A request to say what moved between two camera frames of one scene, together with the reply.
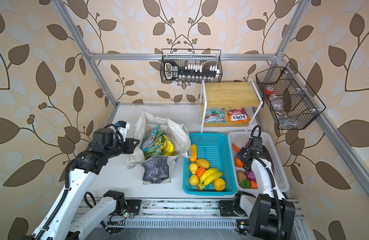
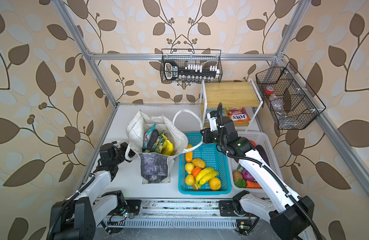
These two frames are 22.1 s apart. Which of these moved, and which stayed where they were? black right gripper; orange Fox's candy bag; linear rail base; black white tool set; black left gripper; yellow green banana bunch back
Moved: black right gripper; black left gripper
Stayed: linear rail base; yellow green banana bunch back; black white tool set; orange Fox's candy bag
